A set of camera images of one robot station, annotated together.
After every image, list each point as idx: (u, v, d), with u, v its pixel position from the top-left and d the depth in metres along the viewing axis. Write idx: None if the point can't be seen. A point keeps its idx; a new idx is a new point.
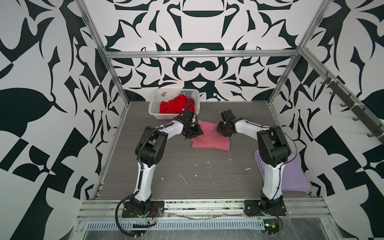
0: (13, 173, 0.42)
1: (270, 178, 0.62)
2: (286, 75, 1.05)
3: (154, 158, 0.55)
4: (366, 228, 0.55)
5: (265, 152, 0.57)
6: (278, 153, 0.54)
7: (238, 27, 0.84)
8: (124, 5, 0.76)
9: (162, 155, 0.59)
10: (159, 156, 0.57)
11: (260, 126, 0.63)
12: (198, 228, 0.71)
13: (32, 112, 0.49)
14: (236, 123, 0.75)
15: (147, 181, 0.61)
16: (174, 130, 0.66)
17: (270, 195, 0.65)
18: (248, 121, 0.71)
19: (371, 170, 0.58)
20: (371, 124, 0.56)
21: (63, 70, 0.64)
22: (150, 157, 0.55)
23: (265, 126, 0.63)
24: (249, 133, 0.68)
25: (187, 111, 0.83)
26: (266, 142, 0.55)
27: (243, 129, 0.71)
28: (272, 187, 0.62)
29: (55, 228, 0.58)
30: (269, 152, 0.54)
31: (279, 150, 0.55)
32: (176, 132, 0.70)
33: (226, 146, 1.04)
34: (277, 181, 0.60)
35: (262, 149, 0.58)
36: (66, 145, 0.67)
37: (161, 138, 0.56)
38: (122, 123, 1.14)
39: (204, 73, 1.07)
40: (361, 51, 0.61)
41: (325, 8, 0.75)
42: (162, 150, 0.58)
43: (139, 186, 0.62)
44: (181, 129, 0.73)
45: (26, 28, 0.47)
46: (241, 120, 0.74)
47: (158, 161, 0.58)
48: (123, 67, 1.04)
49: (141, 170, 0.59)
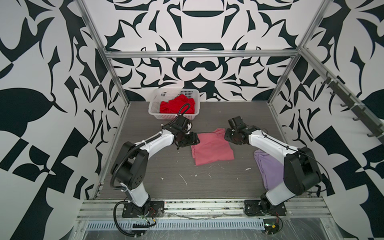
0: (13, 173, 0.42)
1: (282, 192, 0.57)
2: (286, 75, 1.05)
3: (132, 181, 0.45)
4: (366, 228, 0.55)
5: (293, 180, 0.47)
6: (309, 183, 0.45)
7: (238, 27, 0.84)
8: (124, 5, 0.76)
9: (141, 176, 0.49)
10: (138, 177, 0.47)
11: (285, 145, 0.52)
12: (198, 228, 0.71)
13: (32, 112, 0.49)
14: (251, 136, 0.62)
15: (137, 195, 0.57)
16: (161, 143, 0.57)
17: (274, 201, 0.63)
18: (266, 136, 0.59)
19: (371, 170, 0.58)
20: (372, 124, 0.55)
21: (63, 70, 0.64)
22: (128, 179, 0.46)
23: (291, 147, 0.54)
24: (269, 151, 0.56)
25: (181, 116, 0.72)
26: (298, 171, 0.44)
27: (259, 143, 0.60)
28: (282, 198, 0.58)
29: (55, 228, 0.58)
30: (301, 182, 0.44)
31: (312, 178, 0.46)
32: (165, 143, 0.60)
33: (230, 155, 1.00)
34: (289, 197, 0.54)
35: (288, 175, 0.48)
36: (66, 145, 0.67)
37: (140, 158, 0.46)
38: (122, 123, 1.14)
39: (204, 73, 1.07)
40: (360, 51, 0.61)
41: (325, 9, 0.75)
42: (141, 172, 0.48)
43: (130, 197, 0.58)
44: (170, 140, 0.63)
45: (26, 28, 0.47)
46: (258, 132, 0.62)
47: (137, 183, 0.48)
48: (123, 67, 1.04)
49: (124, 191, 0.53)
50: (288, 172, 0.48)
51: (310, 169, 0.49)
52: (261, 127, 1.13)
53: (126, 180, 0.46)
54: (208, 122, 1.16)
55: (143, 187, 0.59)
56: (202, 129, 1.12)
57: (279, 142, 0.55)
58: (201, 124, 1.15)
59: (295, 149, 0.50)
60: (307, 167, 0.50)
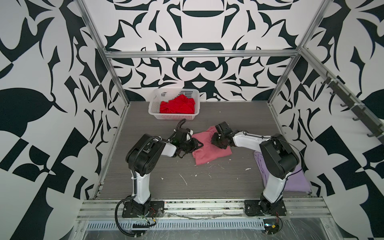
0: (13, 173, 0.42)
1: (274, 184, 0.59)
2: (286, 76, 1.06)
3: (146, 168, 0.50)
4: (367, 228, 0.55)
5: (272, 165, 0.52)
6: (287, 164, 0.50)
7: (238, 27, 0.84)
8: (124, 5, 0.76)
9: (154, 164, 0.54)
10: (151, 165, 0.52)
11: (260, 136, 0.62)
12: (198, 228, 0.71)
13: (32, 112, 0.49)
14: (235, 137, 0.70)
15: (143, 188, 0.59)
16: (168, 149, 0.65)
17: (271, 198, 0.64)
18: (246, 133, 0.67)
19: (371, 170, 0.58)
20: (371, 124, 0.56)
21: (63, 70, 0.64)
22: (142, 165, 0.50)
23: (265, 136, 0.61)
24: (250, 144, 0.62)
25: (179, 131, 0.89)
26: (272, 153, 0.51)
27: (243, 142, 0.66)
28: (277, 192, 0.59)
29: (55, 228, 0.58)
30: (277, 163, 0.50)
31: (287, 159, 0.51)
32: (168, 153, 0.67)
33: (229, 152, 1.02)
34: (280, 188, 0.57)
35: (267, 160, 0.53)
36: (66, 145, 0.67)
37: (158, 146, 0.54)
38: (122, 123, 1.14)
39: (204, 73, 1.07)
40: (360, 51, 0.61)
41: (325, 8, 0.75)
42: (155, 161, 0.54)
43: (135, 191, 0.61)
44: (171, 153, 0.70)
45: (26, 28, 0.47)
46: (240, 132, 0.72)
47: (150, 170, 0.52)
48: (123, 67, 1.04)
49: (134, 179, 0.58)
50: (266, 158, 0.53)
51: (285, 152, 0.54)
52: (261, 127, 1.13)
53: (140, 166, 0.51)
54: (208, 122, 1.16)
55: (149, 183, 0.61)
56: (201, 129, 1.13)
57: (256, 134, 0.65)
58: (201, 124, 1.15)
59: (269, 137, 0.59)
60: (283, 150, 0.56)
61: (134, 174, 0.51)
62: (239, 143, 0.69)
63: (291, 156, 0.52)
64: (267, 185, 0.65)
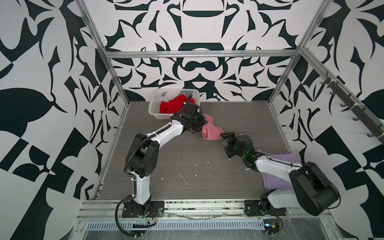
0: (13, 173, 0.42)
1: (291, 202, 0.54)
2: (286, 76, 1.06)
3: (145, 169, 0.49)
4: (367, 228, 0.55)
5: (305, 200, 0.45)
6: (325, 200, 0.43)
7: (238, 27, 0.84)
8: (124, 5, 0.76)
9: (154, 165, 0.53)
10: (151, 167, 0.51)
11: (289, 163, 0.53)
12: (198, 228, 0.71)
13: (33, 112, 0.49)
14: (258, 161, 0.64)
15: (143, 189, 0.59)
16: (171, 133, 0.59)
17: (276, 204, 0.62)
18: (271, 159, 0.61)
19: (372, 170, 0.58)
20: (372, 124, 0.55)
21: (63, 70, 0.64)
22: (141, 167, 0.50)
23: (295, 164, 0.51)
24: (276, 172, 0.57)
25: (189, 105, 0.71)
26: (306, 186, 0.44)
27: (267, 167, 0.60)
28: (286, 204, 0.57)
29: (55, 228, 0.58)
30: (315, 199, 0.42)
31: (325, 195, 0.44)
32: (174, 134, 0.62)
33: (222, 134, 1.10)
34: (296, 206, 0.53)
35: (299, 194, 0.46)
36: (66, 145, 0.67)
37: (151, 148, 0.49)
38: (122, 123, 1.14)
39: (204, 73, 1.07)
40: (360, 51, 0.61)
41: (325, 8, 0.75)
42: (154, 162, 0.51)
43: (135, 192, 0.61)
44: (180, 131, 0.65)
45: (26, 28, 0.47)
46: (264, 156, 0.66)
47: (150, 171, 0.52)
48: (123, 67, 1.04)
49: (133, 180, 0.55)
50: (296, 189, 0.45)
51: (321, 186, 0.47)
52: (261, 127, 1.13)
53: (139, 168, 0.50)
54: None
55: (148, 183, 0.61)
56: None
57: (283, 161, 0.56)
58: None
59: (300, 166, 0.50)
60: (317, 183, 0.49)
61: (133, 175, 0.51)
62: (263, 170, 0.63)
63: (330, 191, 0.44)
64: (278, 194, 0.63)
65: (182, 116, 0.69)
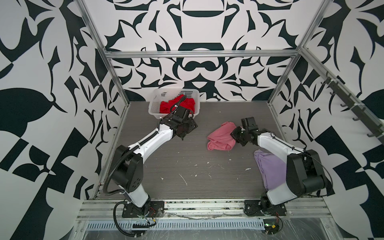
0: (13, 173, 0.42)
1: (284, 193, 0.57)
2: (286, 76, 1.06)
3: (130, 184, 0.44)
4: (367, 228, 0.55)
5: (294, 180, 0.47)
6: (311, 184, 0.45)
7: (238, 27, 0.84)
8: (124, 5, 0.76)
9: (139, 179, 0.48)
10: (136, 181, 0.47)
11: (290, 146, 0.54)
12: (198, 228, 0.71)
13: (33, 112, 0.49)
14: (260, 136, 0.64)
15: (136, 194, 0.56)
16: (158, 141, 0.53)
17: (274, 200, 0.64)
18: (274, 137, 0.61)
19: (372, 170, 0.58)
20: (372, 124, 0.55)
21: (63, 70, 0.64)
22: (126, 182, 0.45)
23: (296, 148, 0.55)
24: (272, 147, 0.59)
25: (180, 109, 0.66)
26: (300, 169, 0.45)
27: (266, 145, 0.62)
28: (281, 198, 0.59)
29: (55, 228, 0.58)
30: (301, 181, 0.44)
31: (314, 181, 0.45)
32: (164, 138, 0.57)
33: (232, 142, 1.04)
34: (289, 198, 0.55)
35: (291, 176, 0.48)
36: (66, 145, 0.67)
37: (135, 163, 0.43)
38: (122, 123, 1.15)
39: (204, 73, 1.07)
40: (360, 51, 0.61)
41: (325, 9, 0.75)
42: (138, 175, 0.47)
43: (129, 199, 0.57)
44: (170, 135, 0.59)
45: (26, 28, 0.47)
46: (268, 134, 0.63)
47: (135, 185, 0.47)
48: (123, 67, 1.04)
49: (122, 193, 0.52)
50: (290, 171, 0.48)
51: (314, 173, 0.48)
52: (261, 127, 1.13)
53: (123, 183, 0.45)
54: (208, 122, 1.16)
55: (141, 188, 0.58)
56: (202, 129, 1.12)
57: (287, 143, 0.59)
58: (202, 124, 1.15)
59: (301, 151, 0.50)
60: (312, 169, 0.50)
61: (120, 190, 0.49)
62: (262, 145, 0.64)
63: (319, 179, 0.46)
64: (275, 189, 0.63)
65: (173, 119, 0.63)
